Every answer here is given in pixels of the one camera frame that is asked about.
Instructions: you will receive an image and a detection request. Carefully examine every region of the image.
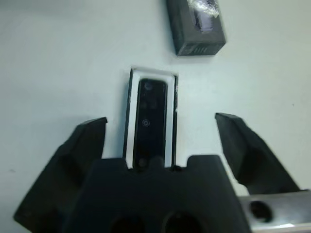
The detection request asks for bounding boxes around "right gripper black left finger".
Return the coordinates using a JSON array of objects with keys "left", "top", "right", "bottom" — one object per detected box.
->
[{"left": 13, "top": 117, "right": 108, "bottom": 231}]

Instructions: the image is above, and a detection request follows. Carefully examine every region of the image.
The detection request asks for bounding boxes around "black box base white insert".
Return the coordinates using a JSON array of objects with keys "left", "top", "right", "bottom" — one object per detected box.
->
[{"left": 122, "top": 65, "right": 180, "bottom": 170}]

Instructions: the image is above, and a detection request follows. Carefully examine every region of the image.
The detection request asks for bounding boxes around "black box lid with print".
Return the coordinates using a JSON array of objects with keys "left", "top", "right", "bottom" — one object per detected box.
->
[{"left": 166, "top": 0, "right": 227, "bottom": 57}]

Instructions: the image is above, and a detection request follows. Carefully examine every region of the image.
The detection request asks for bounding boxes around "slim black camera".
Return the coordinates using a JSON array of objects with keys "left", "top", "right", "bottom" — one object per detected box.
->
[{"left": 132, "top": 77, "right": 170, "bottom": 173}]

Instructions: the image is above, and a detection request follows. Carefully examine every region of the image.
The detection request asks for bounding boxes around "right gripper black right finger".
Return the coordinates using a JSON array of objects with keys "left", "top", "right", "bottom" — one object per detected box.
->
[{"left": 215, "top": 112, "right": 301, "bottom": 196}]

